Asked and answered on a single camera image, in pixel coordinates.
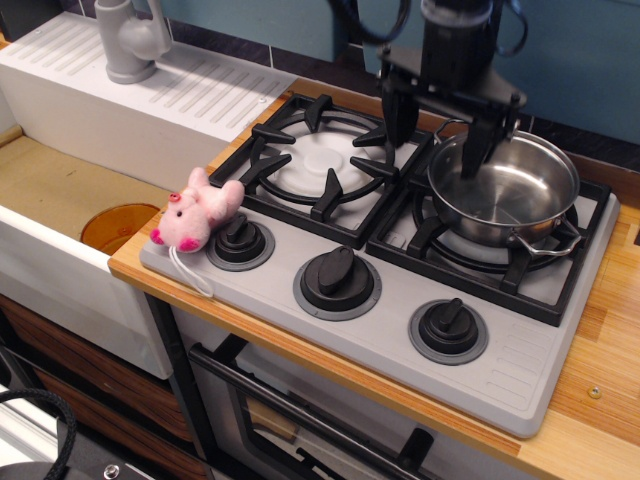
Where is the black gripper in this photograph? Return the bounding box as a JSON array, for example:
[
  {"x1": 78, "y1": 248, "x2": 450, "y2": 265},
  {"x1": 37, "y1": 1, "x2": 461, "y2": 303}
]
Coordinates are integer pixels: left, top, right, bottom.
[{"x1": 378, "y1": 1, "x2": 528, "y2": 179}]

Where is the stainless steel pan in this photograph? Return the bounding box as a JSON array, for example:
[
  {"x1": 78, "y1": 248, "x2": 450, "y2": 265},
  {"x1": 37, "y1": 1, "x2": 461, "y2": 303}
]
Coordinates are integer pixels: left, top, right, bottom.
[{"x1": 426, "y1": 131, "x2": 582, "y2": 257}]

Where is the grey toy stove top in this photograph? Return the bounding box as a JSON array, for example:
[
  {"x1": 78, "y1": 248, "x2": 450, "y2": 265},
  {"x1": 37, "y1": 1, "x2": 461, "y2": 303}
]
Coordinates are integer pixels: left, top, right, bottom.
[{"x1": 140, "y1": 94, "x2": 620, "y2": 438}]

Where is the black middle stove knob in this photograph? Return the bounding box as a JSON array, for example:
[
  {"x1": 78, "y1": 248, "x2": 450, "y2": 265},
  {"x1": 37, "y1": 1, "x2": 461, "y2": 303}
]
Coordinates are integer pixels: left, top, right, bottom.
[{"x1": 293, "y1": 246, "x2": 382, "y2": 322}]

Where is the black stove knob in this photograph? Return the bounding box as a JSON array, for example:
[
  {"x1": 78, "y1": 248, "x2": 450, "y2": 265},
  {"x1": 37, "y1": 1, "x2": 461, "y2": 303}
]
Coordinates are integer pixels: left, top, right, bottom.
[
  {"x1": 293, "y1": 246, "x2": 382, "y2": 322},
  {"x1": 206, "y1": 214, "x2": 276, "y2": 272},
  {"x1": 409, "y1": 298, "x2": 489, "y2": 366}
]

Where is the black right stove knob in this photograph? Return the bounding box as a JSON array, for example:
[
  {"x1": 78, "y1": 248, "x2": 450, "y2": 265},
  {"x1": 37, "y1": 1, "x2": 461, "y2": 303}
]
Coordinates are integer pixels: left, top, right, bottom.
[{"x1": 409, "y1": 298, "x2": 489, "y2": 366}]

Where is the black left stove knob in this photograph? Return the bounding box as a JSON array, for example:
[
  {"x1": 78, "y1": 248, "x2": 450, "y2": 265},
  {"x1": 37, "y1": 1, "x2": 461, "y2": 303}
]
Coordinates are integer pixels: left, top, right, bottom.
[{"x1": 206, "y1": 214, "x2": 276, "y2": 272}]

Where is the black left burner grate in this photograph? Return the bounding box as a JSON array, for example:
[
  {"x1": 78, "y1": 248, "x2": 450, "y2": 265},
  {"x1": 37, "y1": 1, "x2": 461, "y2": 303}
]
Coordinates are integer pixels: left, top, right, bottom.
[{"x1": 210, "y1": 94, "x2": 427, "y2": 249}]

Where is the black burner grate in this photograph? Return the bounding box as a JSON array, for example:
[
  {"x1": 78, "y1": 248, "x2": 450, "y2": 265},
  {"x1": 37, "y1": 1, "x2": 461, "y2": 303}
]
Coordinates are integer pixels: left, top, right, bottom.
[
  {"x1": 210, "y1": 94, "x2": 427, "y2": 249},
  {"x1": 366, "y1": 154, "x2": 617, "y2": 326}
]

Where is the black right burner grate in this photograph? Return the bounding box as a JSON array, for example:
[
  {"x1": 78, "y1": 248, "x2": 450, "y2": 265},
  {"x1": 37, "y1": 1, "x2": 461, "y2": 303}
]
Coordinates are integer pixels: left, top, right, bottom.
[{"x1": 366, "y1": 154, "x2": 617, "y2": 326}]

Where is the pink stuffed pig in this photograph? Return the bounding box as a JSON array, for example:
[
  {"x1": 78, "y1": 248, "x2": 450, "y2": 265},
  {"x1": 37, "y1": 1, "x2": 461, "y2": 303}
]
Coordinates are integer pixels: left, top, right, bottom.
[{"x1": 150, "y1": 167, "x2": 245, "y2": 297}]

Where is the grey toy faucet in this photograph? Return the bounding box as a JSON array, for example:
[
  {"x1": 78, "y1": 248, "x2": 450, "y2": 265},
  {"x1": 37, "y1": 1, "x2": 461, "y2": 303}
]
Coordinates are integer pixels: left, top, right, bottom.
[{"x1": 94, "y1": 0, "x2": 172, "y2": 85}]

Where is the orange plastic plate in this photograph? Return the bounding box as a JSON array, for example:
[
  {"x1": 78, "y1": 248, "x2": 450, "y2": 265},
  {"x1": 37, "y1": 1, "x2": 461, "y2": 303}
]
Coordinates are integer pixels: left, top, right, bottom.
[{"x1": 80, "y1": 203, "x2": 159, "y2": 255}]

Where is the white oven door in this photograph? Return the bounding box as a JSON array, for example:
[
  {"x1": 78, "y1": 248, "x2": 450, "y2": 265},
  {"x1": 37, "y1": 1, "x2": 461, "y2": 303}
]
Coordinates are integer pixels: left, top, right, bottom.
[{"x1": 188, "y1": 335, "x2": 511, "y2": 479}]

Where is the white toy sink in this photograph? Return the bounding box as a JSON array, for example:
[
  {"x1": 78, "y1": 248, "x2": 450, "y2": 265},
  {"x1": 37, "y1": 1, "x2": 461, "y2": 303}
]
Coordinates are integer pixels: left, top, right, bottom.
[{"x1": 1, "y1": 13, "x2": 294, "y2": 379}]

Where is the wooden drawer front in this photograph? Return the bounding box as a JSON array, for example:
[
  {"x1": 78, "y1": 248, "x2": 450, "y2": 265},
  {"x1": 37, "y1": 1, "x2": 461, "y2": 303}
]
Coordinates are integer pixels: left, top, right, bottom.
[{"x1": 1, "y1": 297, "x2": 212, "y2": 479}]

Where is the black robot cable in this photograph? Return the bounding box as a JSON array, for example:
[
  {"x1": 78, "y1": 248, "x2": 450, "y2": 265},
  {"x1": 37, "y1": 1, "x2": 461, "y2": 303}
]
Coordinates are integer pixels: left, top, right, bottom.
[{"x1": 327, "y1": 0, "x2": 530, "y2": 57}]

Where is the black braided cable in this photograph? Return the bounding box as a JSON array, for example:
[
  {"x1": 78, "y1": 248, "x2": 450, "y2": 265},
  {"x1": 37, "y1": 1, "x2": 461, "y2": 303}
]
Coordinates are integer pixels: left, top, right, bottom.
[{"x1": 0, "y1": 387, "x2": 76, "y2": 480}]

